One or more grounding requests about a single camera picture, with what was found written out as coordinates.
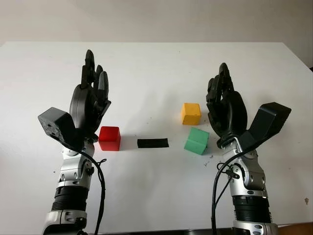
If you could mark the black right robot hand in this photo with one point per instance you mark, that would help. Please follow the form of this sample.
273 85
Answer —
232 112

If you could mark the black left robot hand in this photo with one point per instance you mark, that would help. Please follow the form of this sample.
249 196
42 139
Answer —
80 102

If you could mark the yellow wooden block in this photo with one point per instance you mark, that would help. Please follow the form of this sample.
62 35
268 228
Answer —
190 113

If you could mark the red wooden block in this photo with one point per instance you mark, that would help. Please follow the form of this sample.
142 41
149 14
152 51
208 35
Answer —
109 138

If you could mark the green wooden block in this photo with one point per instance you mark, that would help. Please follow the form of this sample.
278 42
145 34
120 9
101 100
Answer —
195 142

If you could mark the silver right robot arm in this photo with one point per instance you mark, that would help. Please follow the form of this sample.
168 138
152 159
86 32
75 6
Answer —
252 176

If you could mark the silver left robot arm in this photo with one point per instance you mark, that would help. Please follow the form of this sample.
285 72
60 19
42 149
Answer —
72 169

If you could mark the black tape strip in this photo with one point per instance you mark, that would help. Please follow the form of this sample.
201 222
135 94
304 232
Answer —
152 143

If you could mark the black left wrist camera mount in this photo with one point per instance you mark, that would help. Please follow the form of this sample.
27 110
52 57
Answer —
58 122

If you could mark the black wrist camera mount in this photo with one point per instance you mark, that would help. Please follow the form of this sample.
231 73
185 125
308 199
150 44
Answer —
269 120
58 122

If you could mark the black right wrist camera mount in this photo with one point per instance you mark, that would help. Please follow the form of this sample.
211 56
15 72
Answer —
269 120

